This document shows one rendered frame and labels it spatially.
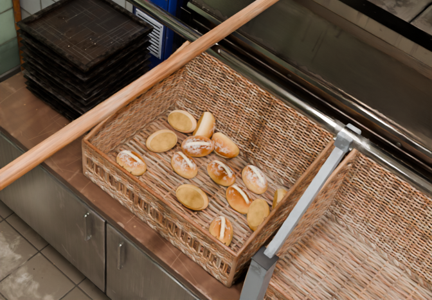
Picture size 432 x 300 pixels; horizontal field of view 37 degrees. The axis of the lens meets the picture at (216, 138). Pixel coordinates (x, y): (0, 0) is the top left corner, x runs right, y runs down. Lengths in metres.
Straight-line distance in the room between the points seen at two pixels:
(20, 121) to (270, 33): 0.82
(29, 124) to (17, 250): 0.59
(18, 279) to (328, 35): 1.38
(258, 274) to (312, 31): 0.70
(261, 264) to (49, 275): 1.21
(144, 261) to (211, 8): 0.75
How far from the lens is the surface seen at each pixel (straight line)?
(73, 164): 1.96
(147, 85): 1.29
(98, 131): 1.84
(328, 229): 1.91
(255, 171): 1.90
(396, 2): 1.72
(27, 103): 2.14
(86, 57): 1.88
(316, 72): 1.78
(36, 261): 2.46
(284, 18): 1.80
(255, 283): 1.41
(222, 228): 1.76
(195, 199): 1.82
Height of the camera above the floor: 2.08
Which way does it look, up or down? 47 degrees down
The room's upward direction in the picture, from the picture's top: 11 degrees clockwise
